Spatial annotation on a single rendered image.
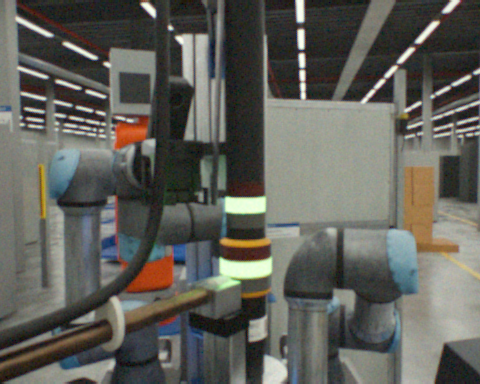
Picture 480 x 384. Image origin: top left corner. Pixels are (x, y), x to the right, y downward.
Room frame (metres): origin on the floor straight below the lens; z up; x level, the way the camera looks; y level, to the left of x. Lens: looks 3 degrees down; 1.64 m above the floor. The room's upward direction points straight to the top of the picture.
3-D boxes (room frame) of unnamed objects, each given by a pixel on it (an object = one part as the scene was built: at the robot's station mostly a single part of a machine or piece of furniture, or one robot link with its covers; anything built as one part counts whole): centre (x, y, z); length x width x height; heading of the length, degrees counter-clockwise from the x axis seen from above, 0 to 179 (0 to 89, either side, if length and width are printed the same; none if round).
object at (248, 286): (0.35, 0.00, 1.54); 0.04 x 0.04 x 0.01
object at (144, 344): (1.11, 0.29, 1.20); 0.13 x 0.12 x 0.14; 123
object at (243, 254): (0.35, 0.00, 1.57); 0.04 x 0.04 x 0.01
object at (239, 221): (0.35, 0.00, 1.60); 0.03 x 0.03 x 0.01
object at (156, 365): (1.11, 0.28, 1.09); 0.15 x 0.15 x 0.10
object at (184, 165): (0.55, 0.09, 1.63); 0.12 x 0.08 x 0.09; 27
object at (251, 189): (0.35, 0.00, 1.62); 0.03 x 0.03 x 0.01
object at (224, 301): (0.35, 0.00, 1.50); 0.09 x 0.07 x 0.10; 142
